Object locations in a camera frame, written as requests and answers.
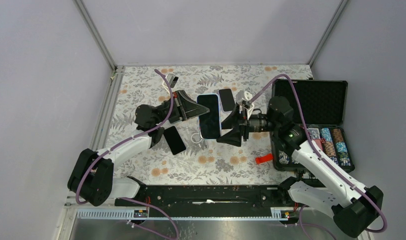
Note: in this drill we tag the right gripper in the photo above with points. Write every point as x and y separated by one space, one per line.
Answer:
240 123

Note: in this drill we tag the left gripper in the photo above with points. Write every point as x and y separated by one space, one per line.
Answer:
185 108

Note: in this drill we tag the phone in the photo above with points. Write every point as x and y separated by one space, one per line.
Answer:
209 123
227 99

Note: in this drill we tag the large black smartphone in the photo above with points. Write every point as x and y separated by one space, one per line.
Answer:
174 140

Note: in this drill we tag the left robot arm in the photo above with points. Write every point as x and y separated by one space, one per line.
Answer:
92 178

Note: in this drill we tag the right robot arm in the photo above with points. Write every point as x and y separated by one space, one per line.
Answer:
352 205

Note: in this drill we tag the phone in lavender case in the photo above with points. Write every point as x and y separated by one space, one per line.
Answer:
227 99

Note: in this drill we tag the black poker chip case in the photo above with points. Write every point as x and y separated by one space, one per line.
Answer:
323 105

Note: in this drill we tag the floral tablecloth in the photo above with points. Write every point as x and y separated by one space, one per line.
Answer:
221 164

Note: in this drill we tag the red plastic piece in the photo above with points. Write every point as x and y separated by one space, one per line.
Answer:
263 159

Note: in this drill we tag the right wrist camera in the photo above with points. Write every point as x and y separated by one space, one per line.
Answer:
243 99

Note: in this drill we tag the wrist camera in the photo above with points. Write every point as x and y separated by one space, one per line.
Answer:
243 99
171 81

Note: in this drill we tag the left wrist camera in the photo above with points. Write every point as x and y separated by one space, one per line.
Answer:
171 81

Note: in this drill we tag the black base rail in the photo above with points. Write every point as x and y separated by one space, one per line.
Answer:
216 201

